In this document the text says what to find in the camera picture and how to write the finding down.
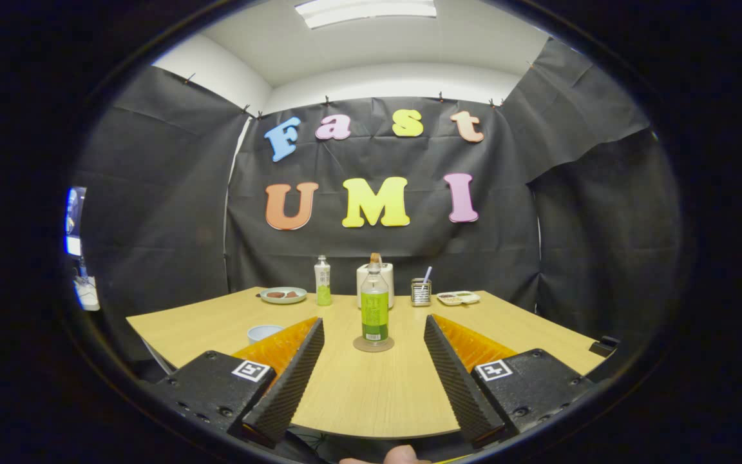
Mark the wooden table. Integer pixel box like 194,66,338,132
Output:
126,287,605,440

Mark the small green white bottle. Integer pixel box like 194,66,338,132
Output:
314,255,332,307

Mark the green label juice bottle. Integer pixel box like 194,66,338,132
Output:
359,261,390,343

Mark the lit screen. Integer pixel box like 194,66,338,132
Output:
64,187,87,257

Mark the pale grey cup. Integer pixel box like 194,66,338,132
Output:
247,324,285,345

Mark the small black box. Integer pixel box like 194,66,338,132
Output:
589,335,621,357

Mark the white toaster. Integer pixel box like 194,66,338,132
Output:
356,262,395,310

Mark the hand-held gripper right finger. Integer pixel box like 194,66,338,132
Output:
424,314,596,447

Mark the white object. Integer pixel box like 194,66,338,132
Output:
73,258,100,312

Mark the pale green plate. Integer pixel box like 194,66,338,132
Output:
260,287,308,305

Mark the ceiling light panel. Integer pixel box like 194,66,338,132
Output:
294,0,438,30

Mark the round brown coaster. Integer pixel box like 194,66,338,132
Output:
353,334,395,353

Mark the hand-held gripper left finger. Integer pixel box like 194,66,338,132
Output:
152,316,325,450

